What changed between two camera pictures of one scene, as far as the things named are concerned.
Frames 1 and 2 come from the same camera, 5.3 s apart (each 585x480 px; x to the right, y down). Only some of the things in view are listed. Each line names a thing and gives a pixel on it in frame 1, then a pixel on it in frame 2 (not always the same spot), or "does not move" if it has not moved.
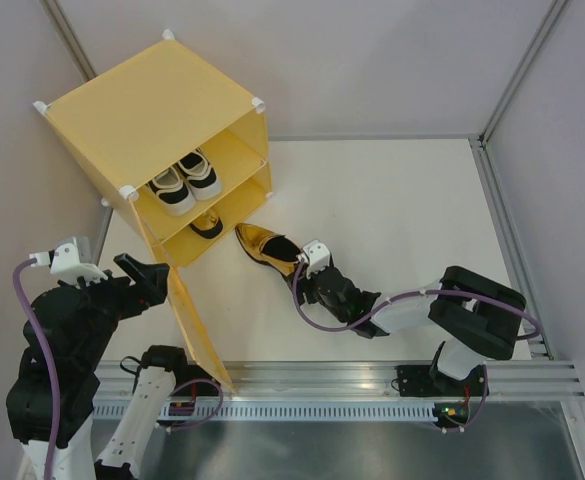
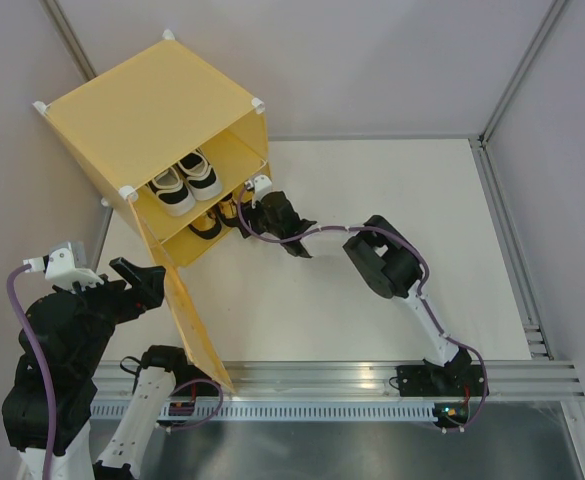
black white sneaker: x=200 y=176 does not move
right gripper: x=306 y=284 -> x=251 y=214
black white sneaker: x=174 y=196 does not move
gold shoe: x=208 y=224 does not move
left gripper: x=150 y=287 does not move
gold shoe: x=276 y=251 -> x=228 y=211
